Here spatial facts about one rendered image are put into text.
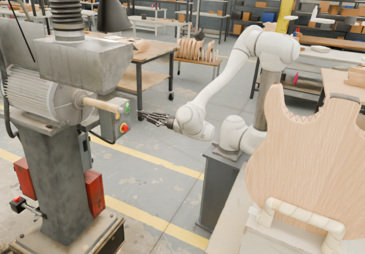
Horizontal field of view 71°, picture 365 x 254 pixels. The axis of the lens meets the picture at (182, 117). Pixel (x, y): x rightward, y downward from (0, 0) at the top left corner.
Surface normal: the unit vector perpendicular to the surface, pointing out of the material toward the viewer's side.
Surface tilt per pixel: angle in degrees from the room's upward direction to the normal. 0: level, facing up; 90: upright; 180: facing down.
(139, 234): 0
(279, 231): 0
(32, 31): 90
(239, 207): 0
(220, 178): 90
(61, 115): 99
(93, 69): 90
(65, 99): 87
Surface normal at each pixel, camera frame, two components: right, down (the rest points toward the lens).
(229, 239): 0.05, -0.89
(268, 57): -0.67, 0.46
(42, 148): -0.43, 0.40
